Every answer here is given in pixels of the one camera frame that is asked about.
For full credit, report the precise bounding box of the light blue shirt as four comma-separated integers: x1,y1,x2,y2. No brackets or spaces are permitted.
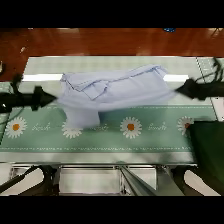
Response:
56,64,177,130

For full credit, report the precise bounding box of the black cable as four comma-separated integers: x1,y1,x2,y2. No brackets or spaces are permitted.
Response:
194,57,224,84

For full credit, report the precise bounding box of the silver frame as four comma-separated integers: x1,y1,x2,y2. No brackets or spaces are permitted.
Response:
7,162,186,197

